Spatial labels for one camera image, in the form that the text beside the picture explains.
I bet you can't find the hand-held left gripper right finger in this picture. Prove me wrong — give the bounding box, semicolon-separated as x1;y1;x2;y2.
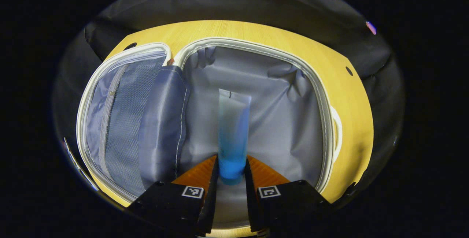
244;155;330;233

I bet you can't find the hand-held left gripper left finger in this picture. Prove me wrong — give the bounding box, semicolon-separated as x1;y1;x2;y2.
126;155;219;237

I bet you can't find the blue skin care tube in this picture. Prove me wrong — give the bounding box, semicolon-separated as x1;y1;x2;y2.
217;88;252;186

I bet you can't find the white suitcase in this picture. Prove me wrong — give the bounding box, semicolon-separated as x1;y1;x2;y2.
76;37;343;231

